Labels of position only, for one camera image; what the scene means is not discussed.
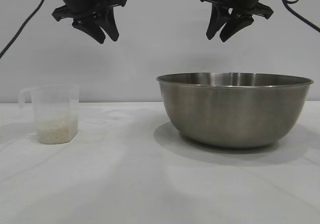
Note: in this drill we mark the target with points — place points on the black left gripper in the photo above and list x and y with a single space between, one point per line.
80 1

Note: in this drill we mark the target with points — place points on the translucent plastic measuring cup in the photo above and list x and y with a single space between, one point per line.
56 101

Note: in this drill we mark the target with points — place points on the stainless steel mixing bowl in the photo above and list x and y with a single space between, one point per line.
232 113

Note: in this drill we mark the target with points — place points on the white rice grains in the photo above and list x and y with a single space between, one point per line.
57 131

